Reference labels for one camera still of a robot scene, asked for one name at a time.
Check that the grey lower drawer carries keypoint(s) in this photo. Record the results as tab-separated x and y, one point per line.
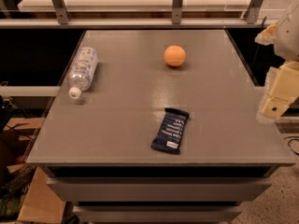
156	214

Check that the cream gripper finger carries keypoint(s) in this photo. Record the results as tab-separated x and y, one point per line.
281	89
267	36

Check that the brown cardboard box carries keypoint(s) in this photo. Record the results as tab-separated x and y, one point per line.
40	205

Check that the grey drawer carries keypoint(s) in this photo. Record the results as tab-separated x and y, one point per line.
158	189
156	214

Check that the orange fruit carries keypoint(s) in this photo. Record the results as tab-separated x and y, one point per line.
174	56

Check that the grey metal railing frame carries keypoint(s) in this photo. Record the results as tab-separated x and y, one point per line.
101	14

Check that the grey upper drawer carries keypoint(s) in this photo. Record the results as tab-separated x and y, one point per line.
158	189

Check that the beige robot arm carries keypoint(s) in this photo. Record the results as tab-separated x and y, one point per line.
286	44

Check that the clear plastic water bottle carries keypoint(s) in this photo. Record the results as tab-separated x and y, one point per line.
81	72

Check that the dark blue snack bar wrapper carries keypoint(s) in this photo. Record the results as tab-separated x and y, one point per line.
168	139

